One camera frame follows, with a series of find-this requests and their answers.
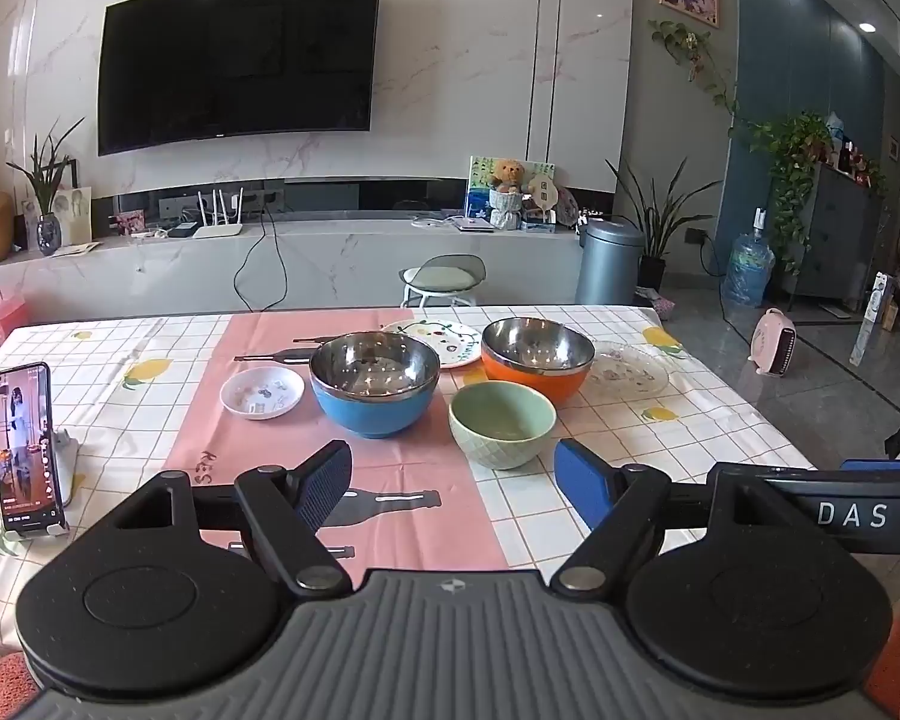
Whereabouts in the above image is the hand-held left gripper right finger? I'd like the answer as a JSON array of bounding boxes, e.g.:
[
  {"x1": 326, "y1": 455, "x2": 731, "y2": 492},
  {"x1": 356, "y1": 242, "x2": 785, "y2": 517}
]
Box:
[{"x1": 549, "y1": 437, "x2": 785, "y2": 595}]

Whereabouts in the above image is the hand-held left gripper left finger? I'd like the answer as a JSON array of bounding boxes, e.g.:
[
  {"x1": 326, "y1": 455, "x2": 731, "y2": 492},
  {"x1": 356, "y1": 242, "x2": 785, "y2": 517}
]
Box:
[{"x1": 112, "y1": 439, "x2": 355, "y2": 593}]

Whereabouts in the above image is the green ceramic bowl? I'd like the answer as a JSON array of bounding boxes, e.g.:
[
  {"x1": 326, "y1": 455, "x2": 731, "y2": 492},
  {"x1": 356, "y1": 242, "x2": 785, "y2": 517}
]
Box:
[{"x1": 448, "y1": 381, "x2": 557, "y2": 470}]

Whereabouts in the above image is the blue steel-lined bowl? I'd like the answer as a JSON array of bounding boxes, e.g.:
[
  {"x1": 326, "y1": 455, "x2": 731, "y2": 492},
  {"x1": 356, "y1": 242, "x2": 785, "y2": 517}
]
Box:
[{"x1": 309, "y1": 333, "x2": 441, "y2": 440}]

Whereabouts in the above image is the small white printed plate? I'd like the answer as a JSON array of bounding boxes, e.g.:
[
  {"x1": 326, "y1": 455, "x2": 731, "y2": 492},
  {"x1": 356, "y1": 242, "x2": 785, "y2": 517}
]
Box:
[{"x1": 220, "y1": 366, "x2": 305, "y2": 421}]

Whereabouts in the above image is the orange steel-lined bowl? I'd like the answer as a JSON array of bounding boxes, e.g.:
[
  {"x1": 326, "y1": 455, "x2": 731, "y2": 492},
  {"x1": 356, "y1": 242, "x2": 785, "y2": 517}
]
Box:
[{"x1": 481, "y1": 317, "x2": 596, "y2": 407}]

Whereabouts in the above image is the clear printed glass plate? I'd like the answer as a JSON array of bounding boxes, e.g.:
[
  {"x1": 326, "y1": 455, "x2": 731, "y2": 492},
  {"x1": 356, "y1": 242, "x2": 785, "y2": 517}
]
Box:
[{"x1": 581, "y1": 341, "x2": 670, "y2": 396}]

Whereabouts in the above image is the white fruit-painted plate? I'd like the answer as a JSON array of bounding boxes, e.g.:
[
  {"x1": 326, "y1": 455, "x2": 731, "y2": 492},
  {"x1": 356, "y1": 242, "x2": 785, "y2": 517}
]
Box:
[{"x1": 380, "y1": 320, "x2": 485, "y2": 370}]

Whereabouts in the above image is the pink printed table mat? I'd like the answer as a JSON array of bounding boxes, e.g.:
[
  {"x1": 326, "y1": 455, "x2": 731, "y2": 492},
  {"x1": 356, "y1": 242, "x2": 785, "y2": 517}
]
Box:
[{"x1": 165, "y1": 311, "x2": 511, "y2": 592}]

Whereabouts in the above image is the checked lemon-print tablecloth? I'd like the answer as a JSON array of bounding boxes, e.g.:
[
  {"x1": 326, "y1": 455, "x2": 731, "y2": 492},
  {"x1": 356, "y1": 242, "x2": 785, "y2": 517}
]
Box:
[{"x1": 0, "y1": 305, "x2": 822, "y2": 653}]

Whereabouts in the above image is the tall white carton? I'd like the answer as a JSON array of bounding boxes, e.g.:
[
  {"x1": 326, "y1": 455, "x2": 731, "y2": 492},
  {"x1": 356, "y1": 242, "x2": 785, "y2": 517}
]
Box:
[{"x1": 851, "y1": 274, "x2": 890, "y2": 368}]

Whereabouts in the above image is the white marble television console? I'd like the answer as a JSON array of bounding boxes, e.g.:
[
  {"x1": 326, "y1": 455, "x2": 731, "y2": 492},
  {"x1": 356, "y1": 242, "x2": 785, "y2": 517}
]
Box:
[{"x1": 0, "y1": 216, "x2": 583, "y2": 327}]

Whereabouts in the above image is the blue-grey trash can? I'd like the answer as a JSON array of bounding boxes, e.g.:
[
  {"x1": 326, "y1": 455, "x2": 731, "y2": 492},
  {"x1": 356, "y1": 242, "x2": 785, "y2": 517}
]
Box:
[{"x1": 574, "y1": 219, "x2": 646, "y2": 306}]

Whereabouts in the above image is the grey drawer cabinet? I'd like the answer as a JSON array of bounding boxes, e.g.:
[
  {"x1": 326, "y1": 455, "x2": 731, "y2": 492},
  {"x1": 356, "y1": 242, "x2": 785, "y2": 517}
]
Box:
[{"x1": 784, "y1": 163, "x2": 880, "y2": 302}]

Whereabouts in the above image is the blue water jug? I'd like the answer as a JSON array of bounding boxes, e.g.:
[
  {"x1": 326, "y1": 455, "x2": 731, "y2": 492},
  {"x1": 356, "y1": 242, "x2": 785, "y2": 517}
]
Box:
[{"x1": 722, "y1": 208, "x2": 776, "y2": 308}]

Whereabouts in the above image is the grey round stool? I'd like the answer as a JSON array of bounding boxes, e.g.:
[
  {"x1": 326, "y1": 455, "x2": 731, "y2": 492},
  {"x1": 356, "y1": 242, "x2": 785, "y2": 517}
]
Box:
[{"x1": 400, "y1": 254, "x2": 485, "y2": 308}]

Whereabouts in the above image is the tall-leaved potted plant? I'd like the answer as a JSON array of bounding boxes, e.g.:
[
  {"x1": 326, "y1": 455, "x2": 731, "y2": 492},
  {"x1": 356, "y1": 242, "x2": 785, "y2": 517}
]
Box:
[{"x1": 606, "y1": 157, "x2": 722, "y2": 291}]

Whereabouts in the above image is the grey phone stand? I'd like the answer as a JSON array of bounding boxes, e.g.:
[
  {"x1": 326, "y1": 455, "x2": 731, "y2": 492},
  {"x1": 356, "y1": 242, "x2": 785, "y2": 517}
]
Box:
[{"x1": 0, "y1": 427, "x2": 85, "y2": 542}]

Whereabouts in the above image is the white router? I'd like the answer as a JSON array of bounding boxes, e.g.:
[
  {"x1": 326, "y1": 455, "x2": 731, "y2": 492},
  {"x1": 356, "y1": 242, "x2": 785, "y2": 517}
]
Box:
[{"x1": 193, "y1": 189, "x2": 245, "y2": 239}]

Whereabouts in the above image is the round paper hand fan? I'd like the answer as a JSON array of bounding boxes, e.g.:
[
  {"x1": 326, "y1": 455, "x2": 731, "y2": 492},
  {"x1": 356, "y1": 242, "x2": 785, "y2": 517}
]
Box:
[{"x1": 529, "y1": 176, "x2": 558, "y2": 223}]

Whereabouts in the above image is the teddy bear bouquet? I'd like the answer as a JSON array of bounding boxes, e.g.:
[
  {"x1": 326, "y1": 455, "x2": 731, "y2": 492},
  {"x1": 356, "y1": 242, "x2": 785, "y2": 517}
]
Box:
[{"x1": 487, "y1": 159, "x2": 530, "y2": 230}]

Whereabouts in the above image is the smartphone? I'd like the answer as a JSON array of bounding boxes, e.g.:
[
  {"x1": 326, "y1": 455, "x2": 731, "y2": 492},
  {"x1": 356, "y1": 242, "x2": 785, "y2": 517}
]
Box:
[{"x1": 0, "y1": 362, "x2": 68, "y2": 533}]

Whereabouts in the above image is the green and blue painting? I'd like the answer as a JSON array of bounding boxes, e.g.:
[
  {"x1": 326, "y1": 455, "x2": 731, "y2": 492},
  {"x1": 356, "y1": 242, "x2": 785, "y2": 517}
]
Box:
[{"x1": 467, "y1": 156, "x2": 557, "y2": 220}]

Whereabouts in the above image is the trailing green vine plant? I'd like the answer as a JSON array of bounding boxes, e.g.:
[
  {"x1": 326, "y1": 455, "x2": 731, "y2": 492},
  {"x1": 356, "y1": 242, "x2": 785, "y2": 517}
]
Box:
[{"x1": 649, "y1": 19, "x2": 835, "y2": 275}]

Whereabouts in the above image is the sketch portrait card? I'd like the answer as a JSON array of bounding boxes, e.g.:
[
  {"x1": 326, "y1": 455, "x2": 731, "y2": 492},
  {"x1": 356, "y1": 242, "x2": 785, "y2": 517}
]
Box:
[{"x1": 51, "y1": 186, "x2": 93, "y2": 247}]

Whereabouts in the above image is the glass vase with plant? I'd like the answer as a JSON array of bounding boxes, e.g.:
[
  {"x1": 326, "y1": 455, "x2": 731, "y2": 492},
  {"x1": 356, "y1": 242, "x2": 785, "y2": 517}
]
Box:
[{"x1": 7, "y1": 118, "x2": 85, "y2": 253}]

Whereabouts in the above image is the black hanging cable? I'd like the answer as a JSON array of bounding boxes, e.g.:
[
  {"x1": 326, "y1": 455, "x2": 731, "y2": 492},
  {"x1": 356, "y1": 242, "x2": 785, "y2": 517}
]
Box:
[{"x1": 232, "y1": 204, "x2": 287, "y2": 310}]

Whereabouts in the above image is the black wall television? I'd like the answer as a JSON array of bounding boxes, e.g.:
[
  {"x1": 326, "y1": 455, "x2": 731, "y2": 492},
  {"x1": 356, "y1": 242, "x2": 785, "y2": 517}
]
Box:
[{"x1": 96, "y1": 0, "x2": 383, "y2": 157}]

